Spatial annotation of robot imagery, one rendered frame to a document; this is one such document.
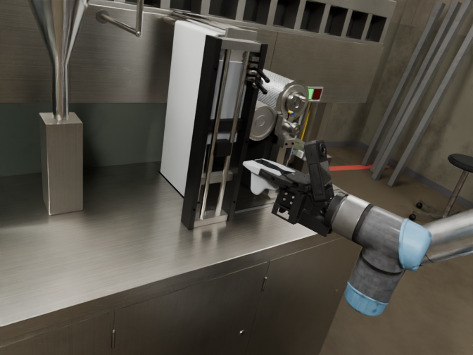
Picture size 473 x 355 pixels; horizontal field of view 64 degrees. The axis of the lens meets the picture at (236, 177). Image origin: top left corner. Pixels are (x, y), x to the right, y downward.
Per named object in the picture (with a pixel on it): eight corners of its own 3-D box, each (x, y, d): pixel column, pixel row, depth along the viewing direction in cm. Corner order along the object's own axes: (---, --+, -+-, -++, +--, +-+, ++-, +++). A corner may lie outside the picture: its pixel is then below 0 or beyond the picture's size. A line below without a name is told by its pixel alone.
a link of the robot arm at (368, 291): (393, 296, 74) (414, 252, 70) (376, 327, 66) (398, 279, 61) (356, 276, 78) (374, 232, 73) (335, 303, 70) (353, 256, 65)
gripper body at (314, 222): (267, 211, 73) (322, 241, 67) (279, 171, 70) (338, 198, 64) (285, 204, 79) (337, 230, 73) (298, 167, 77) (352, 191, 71)
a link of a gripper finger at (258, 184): (231, 186, 76) (272, 204, 73) (238, 159, 74) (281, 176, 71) (237, 183, 79) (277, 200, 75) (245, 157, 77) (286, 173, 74)
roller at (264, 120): (244, 140, 125) (251, 106, 120) (205, 115, 142) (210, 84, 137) (272, 138, 132) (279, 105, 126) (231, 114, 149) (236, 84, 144)
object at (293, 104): (285, 110, 126) (295, 89, 124) (281, 108, 128) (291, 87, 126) (299, 115, 131) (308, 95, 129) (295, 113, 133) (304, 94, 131)
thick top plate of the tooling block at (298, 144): (300, 175, 144) (304, 160, 142) (241, 136, 172) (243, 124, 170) (328, 170, 154) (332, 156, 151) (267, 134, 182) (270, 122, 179)
